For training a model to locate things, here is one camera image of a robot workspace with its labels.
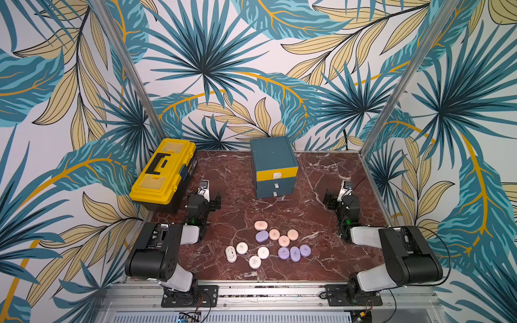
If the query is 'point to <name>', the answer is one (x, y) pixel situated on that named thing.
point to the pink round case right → (293, 234)
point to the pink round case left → (274, 234)
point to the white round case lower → (254, 262)
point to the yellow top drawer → (277, 173)
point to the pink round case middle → (284, 241)
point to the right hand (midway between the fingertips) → (340, 191)
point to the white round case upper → (242, 247)
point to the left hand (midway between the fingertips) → (207, 192)
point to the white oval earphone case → (231, 254)
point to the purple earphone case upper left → (262, 236)
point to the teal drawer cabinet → (274, 166)
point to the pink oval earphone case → (260, 225)
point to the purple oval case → (295, 254)
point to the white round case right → (263, 253)
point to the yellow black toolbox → (161, 185)
